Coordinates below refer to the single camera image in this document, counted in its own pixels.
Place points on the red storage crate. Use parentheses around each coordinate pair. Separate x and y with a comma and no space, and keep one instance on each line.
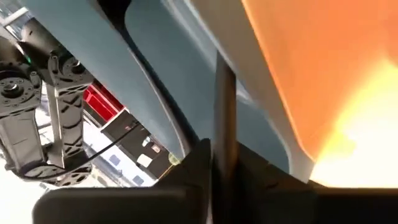
(102,102)

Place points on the black equipment box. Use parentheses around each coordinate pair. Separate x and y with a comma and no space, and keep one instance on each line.
(130,137)

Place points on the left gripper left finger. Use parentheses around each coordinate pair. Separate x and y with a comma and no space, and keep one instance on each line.
(124,205)

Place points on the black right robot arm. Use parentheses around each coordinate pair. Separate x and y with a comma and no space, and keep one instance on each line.
(71,109)

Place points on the grey-blue plastic bin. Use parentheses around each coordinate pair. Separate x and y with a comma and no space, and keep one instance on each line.
(93,46)

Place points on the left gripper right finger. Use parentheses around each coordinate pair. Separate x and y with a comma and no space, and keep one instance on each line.
(311,205)

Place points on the wooden box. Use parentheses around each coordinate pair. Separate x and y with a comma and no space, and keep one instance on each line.
(311,62)

